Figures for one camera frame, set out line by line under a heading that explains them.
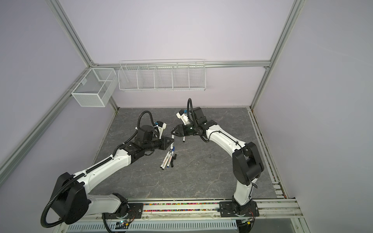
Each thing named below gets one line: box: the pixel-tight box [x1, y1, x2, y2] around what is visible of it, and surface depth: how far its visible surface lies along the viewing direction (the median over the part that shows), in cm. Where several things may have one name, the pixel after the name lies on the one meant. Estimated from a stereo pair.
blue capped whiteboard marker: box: [166, 146, 175, 168], surface depth 93 cm
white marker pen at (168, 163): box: [166, 150, 174, 168], surface depth 93 cm
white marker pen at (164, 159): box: [159, 150, 171, 169], surface depth 93 cm
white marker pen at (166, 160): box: [161, 151, 172, 170], surface depth 93 cm
